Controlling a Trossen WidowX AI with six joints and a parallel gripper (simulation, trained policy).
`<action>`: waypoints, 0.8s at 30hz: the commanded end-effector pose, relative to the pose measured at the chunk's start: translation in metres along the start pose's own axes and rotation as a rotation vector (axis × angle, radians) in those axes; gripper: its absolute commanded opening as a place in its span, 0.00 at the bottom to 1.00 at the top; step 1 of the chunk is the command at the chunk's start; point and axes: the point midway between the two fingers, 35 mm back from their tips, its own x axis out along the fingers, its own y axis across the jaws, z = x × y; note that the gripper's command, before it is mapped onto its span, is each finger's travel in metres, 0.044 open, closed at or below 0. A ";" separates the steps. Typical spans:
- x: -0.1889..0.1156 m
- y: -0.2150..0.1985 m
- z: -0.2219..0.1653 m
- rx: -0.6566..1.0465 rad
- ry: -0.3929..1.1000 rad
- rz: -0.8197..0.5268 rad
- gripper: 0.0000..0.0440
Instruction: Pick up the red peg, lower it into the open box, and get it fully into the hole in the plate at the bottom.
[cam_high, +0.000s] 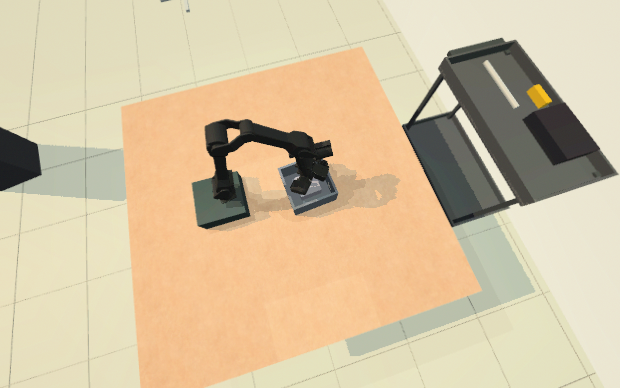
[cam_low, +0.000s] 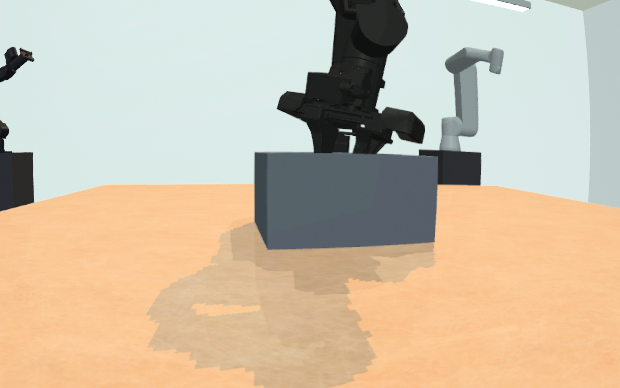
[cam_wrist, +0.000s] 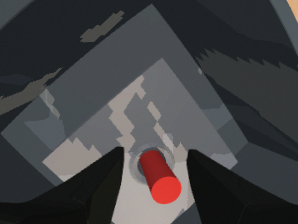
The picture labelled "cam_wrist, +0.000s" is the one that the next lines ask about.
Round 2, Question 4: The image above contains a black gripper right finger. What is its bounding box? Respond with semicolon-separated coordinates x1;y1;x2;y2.
186;149;298;224

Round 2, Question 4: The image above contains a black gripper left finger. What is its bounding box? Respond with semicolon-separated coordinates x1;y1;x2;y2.
0;147;124;224

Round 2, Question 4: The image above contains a red peg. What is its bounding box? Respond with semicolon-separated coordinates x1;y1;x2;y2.
140;151;181;204

